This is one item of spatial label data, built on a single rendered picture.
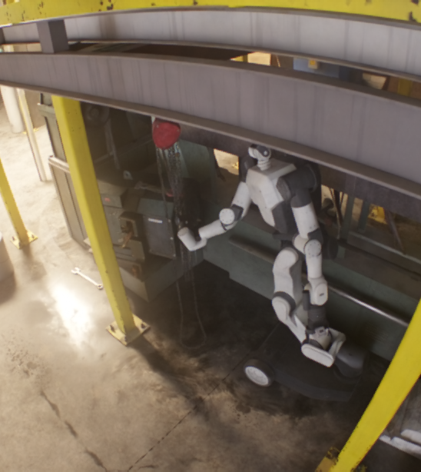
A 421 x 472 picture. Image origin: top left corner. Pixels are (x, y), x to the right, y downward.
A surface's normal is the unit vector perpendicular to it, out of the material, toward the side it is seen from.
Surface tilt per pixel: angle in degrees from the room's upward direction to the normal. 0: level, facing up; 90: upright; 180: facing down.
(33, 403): 0
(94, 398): 0
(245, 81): 90
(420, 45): 90
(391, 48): 90
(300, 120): 90
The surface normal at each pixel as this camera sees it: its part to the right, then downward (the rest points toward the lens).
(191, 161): 0.68, 0.10
